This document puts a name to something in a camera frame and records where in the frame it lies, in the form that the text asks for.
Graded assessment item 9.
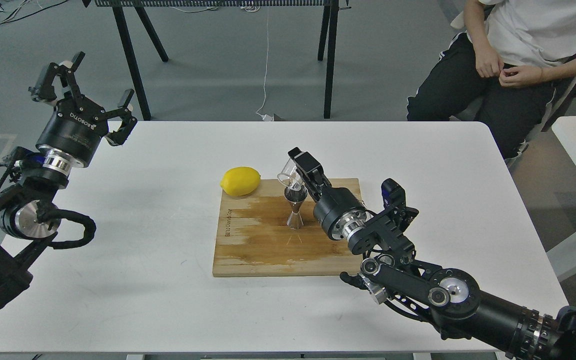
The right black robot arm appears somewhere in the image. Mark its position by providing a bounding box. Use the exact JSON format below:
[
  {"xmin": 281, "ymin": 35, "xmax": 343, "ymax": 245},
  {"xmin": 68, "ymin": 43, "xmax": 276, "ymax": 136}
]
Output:
[{"xmin": 288, "ymin": 147, "xmax": 576, "ymax": 360}]

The seated person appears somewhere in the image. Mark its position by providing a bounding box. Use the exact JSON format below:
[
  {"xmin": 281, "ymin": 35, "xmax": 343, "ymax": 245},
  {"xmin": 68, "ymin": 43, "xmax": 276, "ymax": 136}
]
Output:
[{"xmin": 407, "ymin": 0, "xmax": 576, "ymax": 159}]

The steel double jigger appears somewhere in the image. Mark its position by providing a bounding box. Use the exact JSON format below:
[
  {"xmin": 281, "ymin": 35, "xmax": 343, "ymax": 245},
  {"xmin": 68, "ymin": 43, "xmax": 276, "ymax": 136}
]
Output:
[{"xmin": 284, "ymin": 187, "xmax": 308, "ymax": 230}]

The clear glass measuring cup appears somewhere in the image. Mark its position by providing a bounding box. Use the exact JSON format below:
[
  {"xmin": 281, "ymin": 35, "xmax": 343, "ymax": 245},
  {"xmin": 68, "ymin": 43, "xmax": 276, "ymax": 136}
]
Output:
[{"xmin": 276, "ymin": 158, "xmax": 302, "ymax": 187}]

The person right hand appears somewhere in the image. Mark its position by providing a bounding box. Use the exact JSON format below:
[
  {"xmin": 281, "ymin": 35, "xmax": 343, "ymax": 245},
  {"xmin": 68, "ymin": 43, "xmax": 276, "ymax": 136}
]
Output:
[{"xmin": 473, "ymin": 43, "xmax": 505, "ymax": 79}]

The black metal table frame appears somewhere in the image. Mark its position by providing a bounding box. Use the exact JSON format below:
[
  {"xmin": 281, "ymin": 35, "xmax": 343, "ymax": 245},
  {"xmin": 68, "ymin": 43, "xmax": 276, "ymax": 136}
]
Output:
[{"xmin": 83, "ymin": 0, "xmax": 350, "ymax": 120}]

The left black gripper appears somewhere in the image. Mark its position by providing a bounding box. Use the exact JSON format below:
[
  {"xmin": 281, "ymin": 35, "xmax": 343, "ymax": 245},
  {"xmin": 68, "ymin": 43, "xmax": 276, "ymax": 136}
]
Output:
[{"xmin": 28, "ymin": 51, "xmax": 139, "ymax": 169}]

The yellow lemon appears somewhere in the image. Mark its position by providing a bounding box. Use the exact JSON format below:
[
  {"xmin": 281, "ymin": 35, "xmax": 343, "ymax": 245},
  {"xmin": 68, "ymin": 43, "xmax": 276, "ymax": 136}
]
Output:
[{"xmin": 220, "ymin": 166, "xmax": 261, "ymax": 197}]

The white cable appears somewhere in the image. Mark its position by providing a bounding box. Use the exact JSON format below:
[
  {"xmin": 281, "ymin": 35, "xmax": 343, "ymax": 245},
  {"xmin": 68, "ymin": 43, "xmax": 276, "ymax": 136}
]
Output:
[{"xmin": 255, "ymin": 6, "xmax": 275, "ymax": 122}]

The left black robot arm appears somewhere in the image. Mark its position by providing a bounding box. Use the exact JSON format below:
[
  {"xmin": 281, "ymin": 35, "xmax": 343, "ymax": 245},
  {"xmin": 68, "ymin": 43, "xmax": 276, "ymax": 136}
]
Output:
[{"xmin": 0, "ymin": 51, "xmax": 137, "ymax": 309}]

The wooden cutting board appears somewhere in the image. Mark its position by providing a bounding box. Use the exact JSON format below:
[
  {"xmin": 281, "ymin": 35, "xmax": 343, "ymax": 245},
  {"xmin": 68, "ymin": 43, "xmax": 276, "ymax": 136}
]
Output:
[{"xmin": 212, "ymin": 179, "xmax": 362, "ymax": 277}]

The person left hand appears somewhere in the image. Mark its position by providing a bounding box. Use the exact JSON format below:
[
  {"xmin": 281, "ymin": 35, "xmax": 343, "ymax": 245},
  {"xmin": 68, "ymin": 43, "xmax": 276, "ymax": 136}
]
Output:
[{"xmin": 498, "ymin": 65, "xmax": 545, "ymax": 88}]

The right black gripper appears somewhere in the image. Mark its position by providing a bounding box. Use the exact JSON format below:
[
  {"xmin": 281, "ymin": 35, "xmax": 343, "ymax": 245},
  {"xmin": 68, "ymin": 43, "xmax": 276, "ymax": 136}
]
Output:
[{"xmin": 283, "ymin": 146, "xmax": 368, "ymax": 240}]

